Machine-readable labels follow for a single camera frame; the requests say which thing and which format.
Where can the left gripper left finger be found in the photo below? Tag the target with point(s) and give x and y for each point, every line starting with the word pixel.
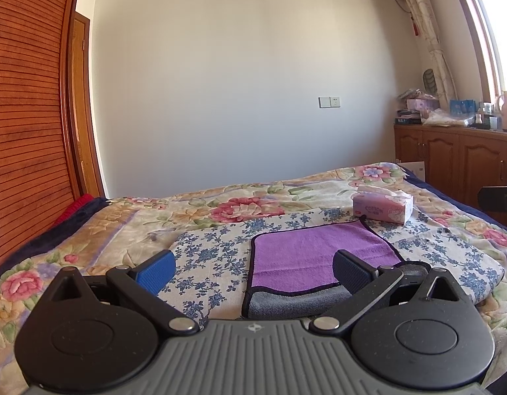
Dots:
pixel 138 288

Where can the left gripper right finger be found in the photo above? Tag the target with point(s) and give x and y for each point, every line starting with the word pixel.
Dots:
pixel 368 286

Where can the purple and grey towel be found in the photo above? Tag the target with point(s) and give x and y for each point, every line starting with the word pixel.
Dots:
pixel 291 272

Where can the wooden room door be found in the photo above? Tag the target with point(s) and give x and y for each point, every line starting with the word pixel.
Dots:
pixel 89 174

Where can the floral quilt bedspread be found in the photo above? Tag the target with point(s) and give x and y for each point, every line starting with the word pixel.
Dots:
pixel 128 231

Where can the wooden cabinet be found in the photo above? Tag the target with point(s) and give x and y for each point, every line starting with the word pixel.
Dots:
pixel 459 161

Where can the blue floral white cloth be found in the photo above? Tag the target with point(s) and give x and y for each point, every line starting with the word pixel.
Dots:
pixel 212 264

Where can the pink tissue pack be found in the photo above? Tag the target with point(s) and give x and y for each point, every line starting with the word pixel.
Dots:
pixel 382 204

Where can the white paper bag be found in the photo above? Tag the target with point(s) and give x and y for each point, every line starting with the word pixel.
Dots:
pixel 417 168

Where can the plastic bag on cabinet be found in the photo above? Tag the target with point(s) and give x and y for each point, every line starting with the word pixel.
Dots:
pixel 441 118

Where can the red blanket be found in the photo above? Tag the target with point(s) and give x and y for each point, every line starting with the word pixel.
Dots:
pixel 80 207

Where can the pink box on cabinet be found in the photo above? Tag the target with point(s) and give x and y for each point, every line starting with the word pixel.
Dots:
pixel 423 106

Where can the dark book stack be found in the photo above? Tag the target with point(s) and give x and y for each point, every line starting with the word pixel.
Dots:
pixel 408 117

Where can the patterned curtain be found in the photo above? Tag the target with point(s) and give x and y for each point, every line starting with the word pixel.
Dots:
pixel 424 17

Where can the wooden slatted wardrobe door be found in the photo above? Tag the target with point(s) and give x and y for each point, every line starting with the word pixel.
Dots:
pixel 38 178

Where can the wall switch socket plate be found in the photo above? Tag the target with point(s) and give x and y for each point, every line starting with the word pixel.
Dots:
pixel 329 102

